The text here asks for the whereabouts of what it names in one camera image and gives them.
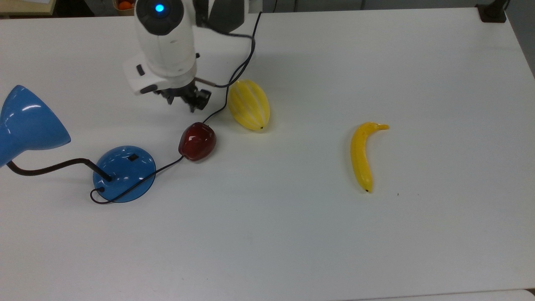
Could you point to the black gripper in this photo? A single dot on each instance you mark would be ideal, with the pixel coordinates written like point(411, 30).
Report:
point(184, 92)

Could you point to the blue desk lamp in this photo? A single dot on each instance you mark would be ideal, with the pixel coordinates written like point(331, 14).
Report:
point(125, 175)

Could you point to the red toy apple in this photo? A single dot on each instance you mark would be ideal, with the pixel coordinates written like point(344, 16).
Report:
point(197, 142)

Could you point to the yellow striped toy melon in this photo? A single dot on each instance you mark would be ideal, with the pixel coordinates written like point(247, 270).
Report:
point(249, 104)

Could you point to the basket with orange fruit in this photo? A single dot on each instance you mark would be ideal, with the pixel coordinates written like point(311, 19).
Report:
point(124, 6)

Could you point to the wooden side table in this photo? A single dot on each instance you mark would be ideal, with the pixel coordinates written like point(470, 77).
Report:
point(25, 6)

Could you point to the yellow toy banana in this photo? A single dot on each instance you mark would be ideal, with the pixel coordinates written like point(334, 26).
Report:
point(360, 154)

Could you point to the black corner clamp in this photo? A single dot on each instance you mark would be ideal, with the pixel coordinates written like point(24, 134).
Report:
point(492, 12)

